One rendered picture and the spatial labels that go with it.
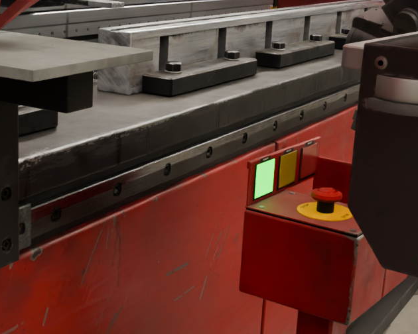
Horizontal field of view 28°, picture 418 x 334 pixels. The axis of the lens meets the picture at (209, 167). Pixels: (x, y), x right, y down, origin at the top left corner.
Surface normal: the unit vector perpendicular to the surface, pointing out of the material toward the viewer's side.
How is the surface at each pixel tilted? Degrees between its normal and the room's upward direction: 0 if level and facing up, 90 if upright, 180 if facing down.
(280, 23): 90
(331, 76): 90
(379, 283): 90
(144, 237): 90
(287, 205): 0
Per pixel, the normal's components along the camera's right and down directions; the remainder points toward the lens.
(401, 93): -0.48, 0.21
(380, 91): -0.83, 0.11
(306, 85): 0.87, 0.18
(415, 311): 0.05, -0.96
